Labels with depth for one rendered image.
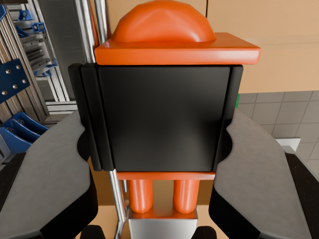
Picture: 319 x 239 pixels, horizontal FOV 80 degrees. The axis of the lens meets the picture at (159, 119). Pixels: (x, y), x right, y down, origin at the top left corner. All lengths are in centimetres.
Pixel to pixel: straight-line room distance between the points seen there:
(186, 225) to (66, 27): 113
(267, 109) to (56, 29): 151
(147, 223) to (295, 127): 179
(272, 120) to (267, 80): 88
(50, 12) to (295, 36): 111
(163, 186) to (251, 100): 144
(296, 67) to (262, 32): 21
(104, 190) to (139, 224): 28
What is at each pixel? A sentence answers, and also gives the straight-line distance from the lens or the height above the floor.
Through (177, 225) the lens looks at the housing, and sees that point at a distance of 19.
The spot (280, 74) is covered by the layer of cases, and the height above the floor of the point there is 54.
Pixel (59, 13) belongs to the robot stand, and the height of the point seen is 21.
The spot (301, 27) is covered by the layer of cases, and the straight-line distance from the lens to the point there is 92.
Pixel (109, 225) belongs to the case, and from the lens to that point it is 50.
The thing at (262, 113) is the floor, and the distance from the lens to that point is 170.
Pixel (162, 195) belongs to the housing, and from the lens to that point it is 20.
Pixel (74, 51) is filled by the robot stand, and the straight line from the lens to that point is 123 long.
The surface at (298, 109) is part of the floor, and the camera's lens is 183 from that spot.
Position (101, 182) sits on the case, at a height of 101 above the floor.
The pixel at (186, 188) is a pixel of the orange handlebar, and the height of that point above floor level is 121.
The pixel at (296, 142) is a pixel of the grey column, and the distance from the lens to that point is 200.
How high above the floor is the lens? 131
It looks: 59 degrees down
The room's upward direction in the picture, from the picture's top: 179 degrees counter-clockwise
